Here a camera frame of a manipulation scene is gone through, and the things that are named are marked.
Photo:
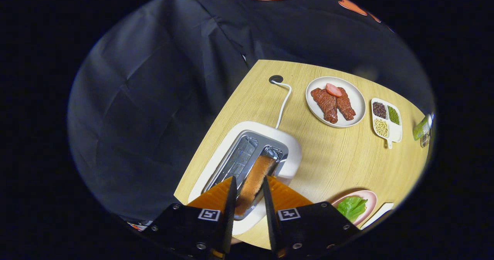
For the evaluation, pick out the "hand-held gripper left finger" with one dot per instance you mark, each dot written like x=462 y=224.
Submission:
x=193 y=229

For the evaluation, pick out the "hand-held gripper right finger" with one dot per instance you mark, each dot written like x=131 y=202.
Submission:
x=308 y=229

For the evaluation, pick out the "green lettuce leaf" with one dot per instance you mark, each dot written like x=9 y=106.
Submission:
x=351 y=209

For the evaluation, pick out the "toasted bread slice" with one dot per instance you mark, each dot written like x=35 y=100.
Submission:
x=254 y=181

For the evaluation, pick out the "pink plate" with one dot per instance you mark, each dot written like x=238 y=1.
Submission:
x=371 y=198

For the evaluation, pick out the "white square plate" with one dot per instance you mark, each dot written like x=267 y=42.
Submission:
x=380 y=213

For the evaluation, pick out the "white toaster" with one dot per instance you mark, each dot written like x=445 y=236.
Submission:
x=287 y=148

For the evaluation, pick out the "brown grilled meat piece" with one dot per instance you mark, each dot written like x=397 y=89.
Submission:
x=346 y=105
x=326 y=105

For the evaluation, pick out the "pile of soy beans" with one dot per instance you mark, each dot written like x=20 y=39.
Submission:
x=381 y=127

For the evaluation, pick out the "white divided dish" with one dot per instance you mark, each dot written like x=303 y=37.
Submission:
x=395 y=130

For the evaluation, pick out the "round white plate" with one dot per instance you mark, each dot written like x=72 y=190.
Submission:
x=357 y=102

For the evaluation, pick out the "pile of red beans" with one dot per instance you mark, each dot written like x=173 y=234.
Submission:
x=379 y=110

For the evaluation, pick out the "red sausage slice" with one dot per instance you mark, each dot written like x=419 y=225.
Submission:
x=333 y=90

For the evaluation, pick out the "pile of green beans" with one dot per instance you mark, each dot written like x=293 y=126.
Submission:
x=393 y=115

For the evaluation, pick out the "green label metal bottle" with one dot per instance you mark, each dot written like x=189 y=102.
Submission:
x=421 y=128

